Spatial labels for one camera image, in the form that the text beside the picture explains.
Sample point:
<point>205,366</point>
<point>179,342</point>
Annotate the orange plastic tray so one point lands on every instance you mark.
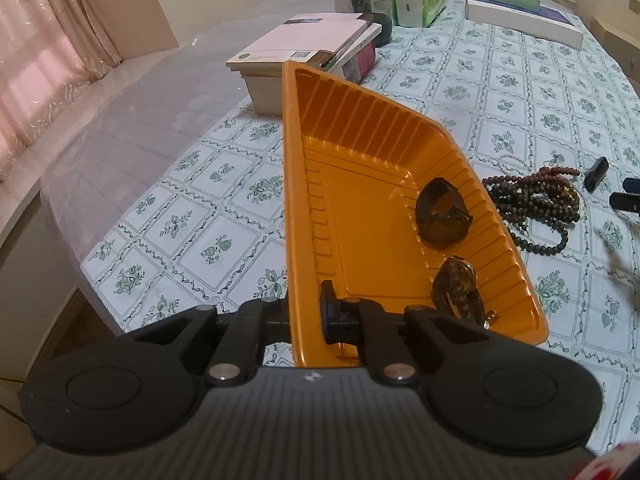
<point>354,165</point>

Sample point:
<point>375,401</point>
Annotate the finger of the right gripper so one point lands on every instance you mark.
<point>629,199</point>

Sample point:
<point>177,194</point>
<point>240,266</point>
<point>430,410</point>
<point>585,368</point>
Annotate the dark blue flat book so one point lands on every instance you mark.
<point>497,12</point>

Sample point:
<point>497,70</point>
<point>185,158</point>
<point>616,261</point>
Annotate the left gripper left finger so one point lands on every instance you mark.
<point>243,337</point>

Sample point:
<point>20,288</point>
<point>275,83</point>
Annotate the green glass lantern jar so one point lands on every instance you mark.
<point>379,9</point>

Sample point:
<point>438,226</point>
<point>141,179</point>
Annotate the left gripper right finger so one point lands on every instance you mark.
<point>365,324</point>

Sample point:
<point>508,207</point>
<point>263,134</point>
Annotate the long white flat box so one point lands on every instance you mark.
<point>551,29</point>

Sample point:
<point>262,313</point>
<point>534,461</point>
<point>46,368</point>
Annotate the pink curtain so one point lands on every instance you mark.
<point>51,50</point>

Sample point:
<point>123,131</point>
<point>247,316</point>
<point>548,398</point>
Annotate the cardboard box on floor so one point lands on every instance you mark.
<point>623,47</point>

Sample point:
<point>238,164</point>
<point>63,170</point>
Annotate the stack of books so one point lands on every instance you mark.
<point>341,44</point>

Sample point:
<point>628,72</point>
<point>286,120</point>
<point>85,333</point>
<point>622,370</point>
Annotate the green tissue pack bundle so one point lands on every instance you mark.
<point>415,13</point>

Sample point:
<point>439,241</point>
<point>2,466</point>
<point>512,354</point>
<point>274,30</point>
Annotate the floral patterned bed sheet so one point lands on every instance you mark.
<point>209,226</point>

